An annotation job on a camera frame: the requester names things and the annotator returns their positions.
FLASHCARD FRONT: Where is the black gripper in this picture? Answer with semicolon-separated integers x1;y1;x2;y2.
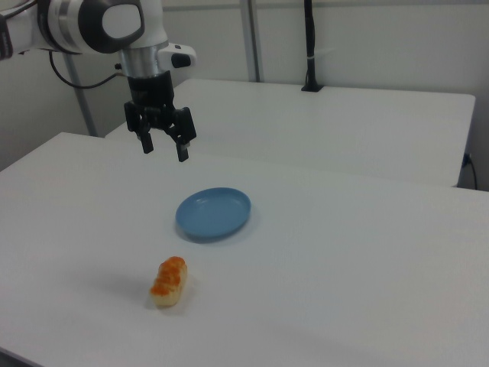
123;70;198;163

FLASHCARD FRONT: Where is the blue round plate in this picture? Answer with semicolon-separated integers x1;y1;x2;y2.
175;187;253;242

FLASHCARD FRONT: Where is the bread loaf with orange crust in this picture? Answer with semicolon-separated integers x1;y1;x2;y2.
148;255;189;308

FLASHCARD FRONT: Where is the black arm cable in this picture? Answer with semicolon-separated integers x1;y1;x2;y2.
48;50;127;89

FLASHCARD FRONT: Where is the grey wall partition post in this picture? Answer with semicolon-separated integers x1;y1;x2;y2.
240;0;264;83

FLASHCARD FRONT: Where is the black camera stand pole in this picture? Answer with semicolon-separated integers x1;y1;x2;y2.
300;0;325;93

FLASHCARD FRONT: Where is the black wall power cable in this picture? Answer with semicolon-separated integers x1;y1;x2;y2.
462;152;479;190

